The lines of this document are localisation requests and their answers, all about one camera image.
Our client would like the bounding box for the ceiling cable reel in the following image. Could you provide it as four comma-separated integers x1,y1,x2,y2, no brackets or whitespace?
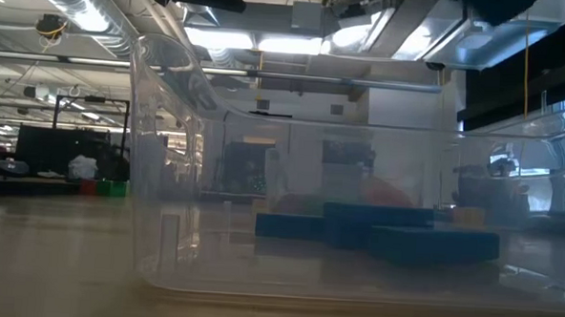
33,12,71,41

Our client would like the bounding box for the wide silver ceiling duct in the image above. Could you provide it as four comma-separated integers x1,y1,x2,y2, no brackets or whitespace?
9,0,145,60

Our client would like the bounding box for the yellow wooden arch block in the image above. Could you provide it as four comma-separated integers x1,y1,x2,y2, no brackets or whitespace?
450,205,488,229

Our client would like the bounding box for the black frame rig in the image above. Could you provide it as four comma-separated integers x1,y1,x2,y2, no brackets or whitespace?
50,94,132,181

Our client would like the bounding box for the green rectangular wooden block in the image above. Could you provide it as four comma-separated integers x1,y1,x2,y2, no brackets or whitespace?
95,180,114,199

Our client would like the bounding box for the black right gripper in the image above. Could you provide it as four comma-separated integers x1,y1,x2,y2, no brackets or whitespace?
447,0,541,30

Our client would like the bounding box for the narrow silver ceiling duct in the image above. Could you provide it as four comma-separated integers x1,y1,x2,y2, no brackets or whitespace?
176,0,221,27

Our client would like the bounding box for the light green wooden cylinder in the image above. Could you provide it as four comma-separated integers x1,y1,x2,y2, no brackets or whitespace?
299,193,325,217

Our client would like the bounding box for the clear plastic bin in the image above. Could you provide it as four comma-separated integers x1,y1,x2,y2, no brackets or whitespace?
117,29,565,317
259,145,436,224

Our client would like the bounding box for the ceiling light panel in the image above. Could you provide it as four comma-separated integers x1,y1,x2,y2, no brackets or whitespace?
184,27,325,56

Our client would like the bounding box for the light green rectangular block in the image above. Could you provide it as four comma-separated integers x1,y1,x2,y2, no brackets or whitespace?
110,180,131,200

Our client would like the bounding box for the red rectangular wooden block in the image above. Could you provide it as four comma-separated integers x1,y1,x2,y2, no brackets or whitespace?
78,179,99,199

